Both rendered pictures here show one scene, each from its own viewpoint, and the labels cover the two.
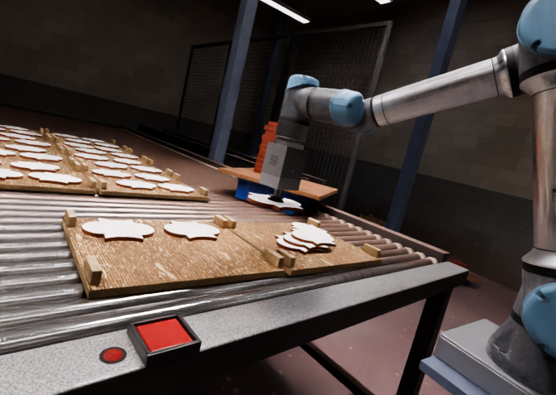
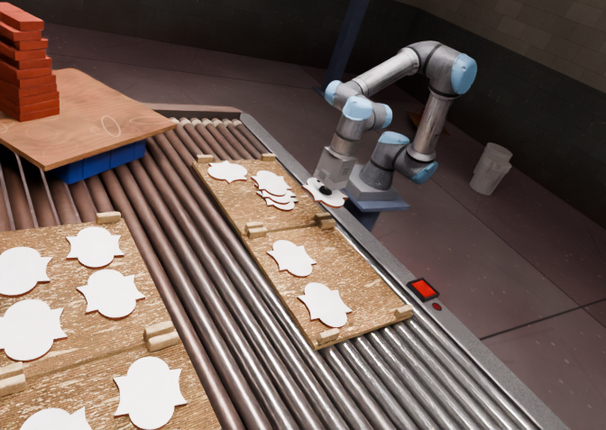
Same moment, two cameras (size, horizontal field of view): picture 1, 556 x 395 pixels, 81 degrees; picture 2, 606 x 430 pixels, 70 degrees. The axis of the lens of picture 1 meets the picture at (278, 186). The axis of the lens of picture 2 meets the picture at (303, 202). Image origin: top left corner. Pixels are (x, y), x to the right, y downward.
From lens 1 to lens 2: 1.56 m
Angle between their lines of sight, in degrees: 88
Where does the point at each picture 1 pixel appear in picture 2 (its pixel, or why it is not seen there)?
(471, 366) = (371, 196)
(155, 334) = (426, 291)
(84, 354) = (440, 315)
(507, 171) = not seen: outside the picture
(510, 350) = (381, 181)
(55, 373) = (453, 321)
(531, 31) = (460, 86)
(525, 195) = not seen: outside the picture
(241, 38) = not seen: outside the picture
